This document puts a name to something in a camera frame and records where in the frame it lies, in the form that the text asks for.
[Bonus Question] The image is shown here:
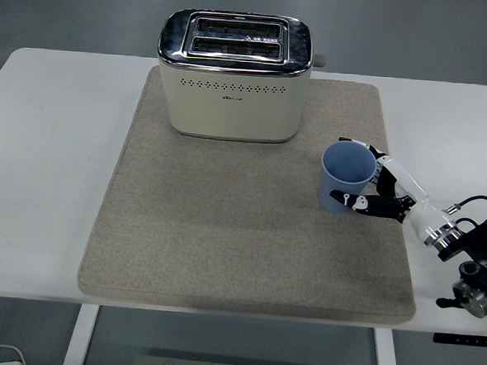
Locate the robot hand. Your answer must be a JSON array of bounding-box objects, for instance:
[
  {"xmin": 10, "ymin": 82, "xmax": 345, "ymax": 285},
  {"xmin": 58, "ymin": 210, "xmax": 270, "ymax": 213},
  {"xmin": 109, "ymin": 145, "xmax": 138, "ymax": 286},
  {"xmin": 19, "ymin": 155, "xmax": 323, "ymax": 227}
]
[{"xmin": 326, "ymin": 136, "xmax": 454, "ymax": 242}]

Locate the blue plastic cup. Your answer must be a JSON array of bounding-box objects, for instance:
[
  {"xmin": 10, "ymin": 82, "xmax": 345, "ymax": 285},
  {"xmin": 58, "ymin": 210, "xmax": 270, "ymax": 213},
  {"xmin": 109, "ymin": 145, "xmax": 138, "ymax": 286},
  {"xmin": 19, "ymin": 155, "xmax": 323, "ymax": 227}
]
[{"xmin": 316, "ymin": 139, "xmax": 379, "ymax": 217}]

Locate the black table control panel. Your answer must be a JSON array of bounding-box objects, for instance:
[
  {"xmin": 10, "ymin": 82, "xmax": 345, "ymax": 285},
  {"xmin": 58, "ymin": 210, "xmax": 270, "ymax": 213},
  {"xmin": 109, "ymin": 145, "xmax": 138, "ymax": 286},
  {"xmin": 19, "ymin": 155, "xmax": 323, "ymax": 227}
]
[{"xmin": 433, "ymin": 332, "xmax": 487, "ymax": 346}]

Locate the white table leg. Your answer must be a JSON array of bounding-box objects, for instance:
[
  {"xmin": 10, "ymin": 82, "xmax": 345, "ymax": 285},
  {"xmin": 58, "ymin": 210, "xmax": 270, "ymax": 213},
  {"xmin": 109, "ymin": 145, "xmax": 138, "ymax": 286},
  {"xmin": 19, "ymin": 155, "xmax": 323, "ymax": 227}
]
[
  {"xmin": 61, "ymin": 303, "xmax": 102, "ymax": 365},
  {"xmin": 371, "ymin": 327, "xmax": 404, "ymax": 365}
]

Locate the cream and chrome toaster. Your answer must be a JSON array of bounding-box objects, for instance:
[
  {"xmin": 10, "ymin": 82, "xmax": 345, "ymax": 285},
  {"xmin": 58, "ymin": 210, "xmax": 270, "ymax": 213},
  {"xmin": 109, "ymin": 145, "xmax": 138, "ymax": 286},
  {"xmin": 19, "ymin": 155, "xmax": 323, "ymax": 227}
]
[{"xmin": 151, "ymin": 6, "xmax": 331, "ymax": 147}]

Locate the beige fabric mat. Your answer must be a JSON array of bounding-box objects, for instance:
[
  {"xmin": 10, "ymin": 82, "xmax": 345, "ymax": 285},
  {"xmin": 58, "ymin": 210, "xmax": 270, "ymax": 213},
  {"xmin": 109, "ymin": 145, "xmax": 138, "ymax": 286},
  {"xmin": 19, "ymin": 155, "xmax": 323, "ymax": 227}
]
[{"xmin": 74, "ymin": 63, "xmax": 432, "ymax": 326}]

